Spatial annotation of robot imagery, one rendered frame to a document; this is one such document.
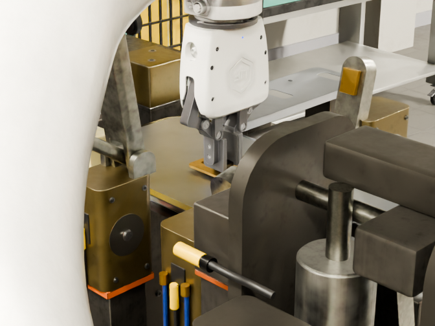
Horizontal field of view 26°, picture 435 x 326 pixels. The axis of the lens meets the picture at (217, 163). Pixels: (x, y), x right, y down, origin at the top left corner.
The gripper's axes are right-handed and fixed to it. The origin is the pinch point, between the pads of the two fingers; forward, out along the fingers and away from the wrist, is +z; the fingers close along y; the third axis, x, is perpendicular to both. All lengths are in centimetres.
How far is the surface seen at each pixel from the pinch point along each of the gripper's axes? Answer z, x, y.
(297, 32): 90, 249, 304
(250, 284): -6.3, -30.8, -27.8
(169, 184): 3.3, 2.3, -6.2
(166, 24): 4, 58, 43
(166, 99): 2.7, 23.3, 12.0
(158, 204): 3.3, -0.7, -10.5
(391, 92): 104, 177, 291
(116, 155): -4.0, -0.8, -16.0
